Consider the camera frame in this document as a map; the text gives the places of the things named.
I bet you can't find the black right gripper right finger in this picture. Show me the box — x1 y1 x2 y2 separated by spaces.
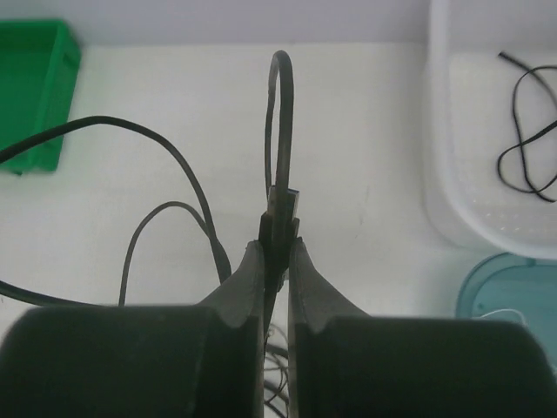
289 239 556 417

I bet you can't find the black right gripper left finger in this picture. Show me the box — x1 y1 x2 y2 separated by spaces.
1 241 265 417

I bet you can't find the black USB cable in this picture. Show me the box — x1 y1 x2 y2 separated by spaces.
260 326 291 418
0 50 304 314

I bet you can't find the teal transparent plastic bin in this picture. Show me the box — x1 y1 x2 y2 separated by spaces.
455 253 556 335

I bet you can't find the white plastic basin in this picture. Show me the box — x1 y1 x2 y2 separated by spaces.
424 1 556 260

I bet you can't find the green plastic tray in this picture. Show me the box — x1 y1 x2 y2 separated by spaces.
1 20 81 149

